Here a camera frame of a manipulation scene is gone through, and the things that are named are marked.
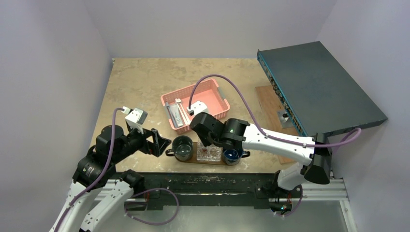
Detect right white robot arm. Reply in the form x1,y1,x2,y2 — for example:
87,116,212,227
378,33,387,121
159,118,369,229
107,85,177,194
190,113,331,197

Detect wooden board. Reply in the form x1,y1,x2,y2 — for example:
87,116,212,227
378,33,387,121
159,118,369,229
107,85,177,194
255,85,318,165

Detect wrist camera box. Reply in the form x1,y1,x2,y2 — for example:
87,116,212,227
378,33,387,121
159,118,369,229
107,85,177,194
122,106,148,134
187,101,209,116

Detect dark network switch box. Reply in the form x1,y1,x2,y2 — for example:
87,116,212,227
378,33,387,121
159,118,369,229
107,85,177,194
257,41,387,136

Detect black aluminium base frame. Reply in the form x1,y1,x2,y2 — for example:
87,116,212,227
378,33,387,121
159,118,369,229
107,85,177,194
72,171,350,212

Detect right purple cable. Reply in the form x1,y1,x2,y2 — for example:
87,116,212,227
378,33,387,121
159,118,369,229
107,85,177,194
188,74,363,218

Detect blue enamel mug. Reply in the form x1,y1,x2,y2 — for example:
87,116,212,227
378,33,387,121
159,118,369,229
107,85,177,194
221,148,251,166

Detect metal bracket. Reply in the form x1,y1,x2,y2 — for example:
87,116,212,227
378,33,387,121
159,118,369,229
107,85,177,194
277,110,294,129

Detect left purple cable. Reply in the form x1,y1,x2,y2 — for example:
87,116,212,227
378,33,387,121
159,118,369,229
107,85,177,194
53,107,180,232

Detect clear plastic holder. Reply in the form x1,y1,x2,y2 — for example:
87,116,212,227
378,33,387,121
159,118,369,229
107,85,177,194
196,141,222,162

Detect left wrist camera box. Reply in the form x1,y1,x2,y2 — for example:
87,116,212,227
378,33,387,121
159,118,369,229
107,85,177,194
122,106,148,134

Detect pink plastic basket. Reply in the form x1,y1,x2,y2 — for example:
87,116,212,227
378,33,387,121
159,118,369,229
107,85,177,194
161,78,230,135

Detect oval wooden tray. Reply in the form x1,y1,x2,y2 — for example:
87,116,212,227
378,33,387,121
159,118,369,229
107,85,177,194
182,142,227,166

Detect dark green enamel mug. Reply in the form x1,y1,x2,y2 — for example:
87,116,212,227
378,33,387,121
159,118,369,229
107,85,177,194
165,135,193,161

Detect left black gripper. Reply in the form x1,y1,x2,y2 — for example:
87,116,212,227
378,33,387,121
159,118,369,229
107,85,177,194
112,122,171,163

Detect white red-capped toothpaste tube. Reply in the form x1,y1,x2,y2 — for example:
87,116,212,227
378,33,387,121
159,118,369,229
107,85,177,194
199,147,209,160

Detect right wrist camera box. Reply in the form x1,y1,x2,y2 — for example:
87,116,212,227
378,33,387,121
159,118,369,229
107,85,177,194
187,101,209,116

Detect purple cable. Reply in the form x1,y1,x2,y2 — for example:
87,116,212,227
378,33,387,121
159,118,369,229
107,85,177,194
188,74,363,218
53,107,180,232

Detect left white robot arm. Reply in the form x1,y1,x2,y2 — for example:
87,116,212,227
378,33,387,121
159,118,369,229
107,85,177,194
51,125,171,232

